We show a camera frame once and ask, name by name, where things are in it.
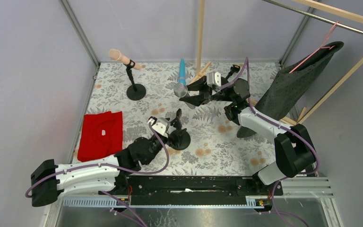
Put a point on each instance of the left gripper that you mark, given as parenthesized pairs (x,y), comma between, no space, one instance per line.
(170,126)

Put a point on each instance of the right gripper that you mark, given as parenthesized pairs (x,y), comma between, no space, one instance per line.
(203,90)

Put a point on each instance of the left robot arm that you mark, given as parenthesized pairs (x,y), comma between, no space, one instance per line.
(50,181)

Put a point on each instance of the floral table mat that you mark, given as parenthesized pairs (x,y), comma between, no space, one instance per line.
(214,149)

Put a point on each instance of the blue microphone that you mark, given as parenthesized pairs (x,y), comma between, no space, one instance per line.
(181,75)

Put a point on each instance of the pink wire hanger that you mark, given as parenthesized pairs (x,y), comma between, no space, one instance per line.
(321,47)

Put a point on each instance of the grey microphone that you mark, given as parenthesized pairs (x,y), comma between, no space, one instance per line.
(181,90)

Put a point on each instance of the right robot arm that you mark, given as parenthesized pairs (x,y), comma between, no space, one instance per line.
(293,149)

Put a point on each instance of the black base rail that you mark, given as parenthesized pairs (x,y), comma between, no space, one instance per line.
(193,190)

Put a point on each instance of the beige microphone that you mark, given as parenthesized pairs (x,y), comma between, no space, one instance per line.
(116,55)

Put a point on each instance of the dark dotted hanging cloth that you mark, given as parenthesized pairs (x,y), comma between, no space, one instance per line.
(293,81)

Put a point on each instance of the red folded shirt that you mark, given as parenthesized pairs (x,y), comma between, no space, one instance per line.
(101,136)

